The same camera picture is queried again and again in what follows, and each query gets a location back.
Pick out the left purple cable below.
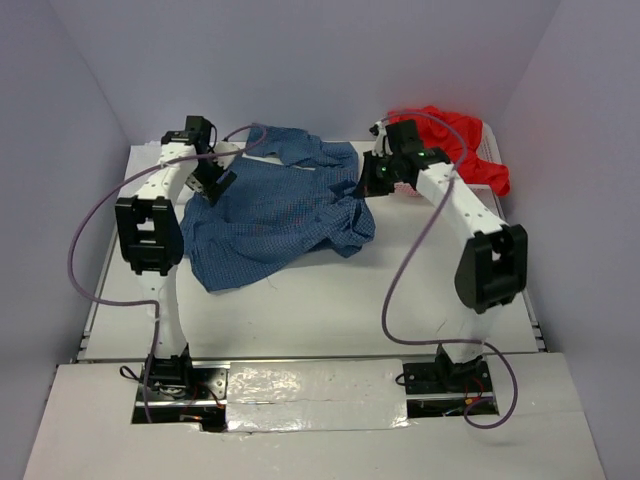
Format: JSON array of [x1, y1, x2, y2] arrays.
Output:
[[66, 121, 267, 426]]

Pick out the shiny silver tape sheet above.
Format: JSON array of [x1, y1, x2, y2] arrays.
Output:
[[226, 359, 409, 433]]

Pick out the white plastic basket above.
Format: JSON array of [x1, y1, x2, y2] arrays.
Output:
[[395, 122, 503, 198]]

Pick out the folded white shirt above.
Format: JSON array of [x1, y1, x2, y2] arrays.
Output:
[[126, 141, 161, 177]]

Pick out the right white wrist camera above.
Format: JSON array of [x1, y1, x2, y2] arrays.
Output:
[[369, 120, 392, 157]]

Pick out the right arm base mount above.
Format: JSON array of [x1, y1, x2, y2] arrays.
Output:
[[395, 346, 498, 419]]

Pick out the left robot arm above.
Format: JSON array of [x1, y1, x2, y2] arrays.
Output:
[[115, 116, 236, 360]]

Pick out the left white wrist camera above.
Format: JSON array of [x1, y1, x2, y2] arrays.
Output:
[[213, 141, 241, 170]]

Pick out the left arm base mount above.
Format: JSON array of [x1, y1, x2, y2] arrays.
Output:
[[119, 365, 229, 433]]

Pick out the red shirt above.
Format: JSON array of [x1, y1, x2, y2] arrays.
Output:
[[388, 105, 511, 197]]

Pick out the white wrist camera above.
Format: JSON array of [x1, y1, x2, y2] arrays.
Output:
[[213, 141, 241, 170], [369, 120, 392, 157]]

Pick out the blue plaid long sleeve shirt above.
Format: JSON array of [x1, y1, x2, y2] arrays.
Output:
[[181, 126, 376, 292]]

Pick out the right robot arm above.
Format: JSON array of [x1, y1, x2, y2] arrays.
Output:
[[354, 112, 528, 391]]

